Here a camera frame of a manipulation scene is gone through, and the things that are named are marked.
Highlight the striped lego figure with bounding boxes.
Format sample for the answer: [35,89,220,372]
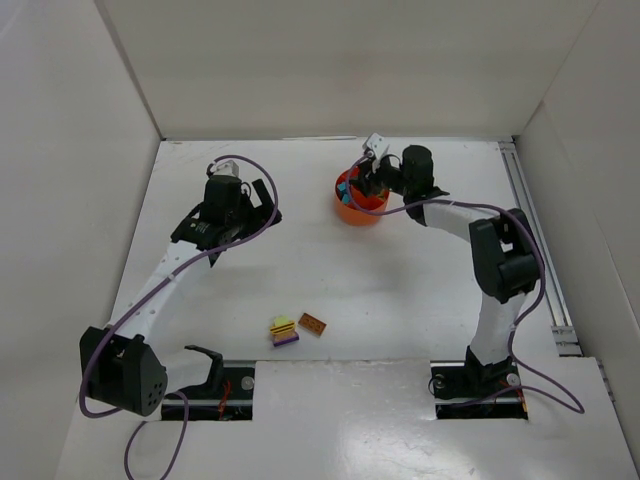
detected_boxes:
[269,316,299,348]

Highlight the brown lego plate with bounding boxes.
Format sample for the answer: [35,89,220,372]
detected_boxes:
[298,313,327,337]

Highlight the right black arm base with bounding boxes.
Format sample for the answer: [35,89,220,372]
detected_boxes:
[428,361,528,420]

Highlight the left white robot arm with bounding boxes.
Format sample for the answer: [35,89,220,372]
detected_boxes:
[79,172,282,418]

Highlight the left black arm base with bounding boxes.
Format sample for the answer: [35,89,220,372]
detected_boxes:
[182,361,256,422]

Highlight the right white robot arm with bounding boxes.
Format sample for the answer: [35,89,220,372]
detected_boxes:
[346,141,543,400]

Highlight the orange round divided container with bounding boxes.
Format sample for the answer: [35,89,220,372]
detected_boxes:
[334,170,390,227]

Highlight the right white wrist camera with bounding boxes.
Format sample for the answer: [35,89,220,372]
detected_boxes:
[362,133,390,161]

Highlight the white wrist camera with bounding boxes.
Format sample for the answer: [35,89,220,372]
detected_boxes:
[362,133,390,161]
[206,160,239,178]

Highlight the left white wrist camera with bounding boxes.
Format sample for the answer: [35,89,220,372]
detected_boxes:
[206,160,239,178]

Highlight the aluminium rail right side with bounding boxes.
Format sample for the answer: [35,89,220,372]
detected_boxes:
[498,141,583,357]

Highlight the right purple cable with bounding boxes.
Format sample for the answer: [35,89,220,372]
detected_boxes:
[342,153,586,414]

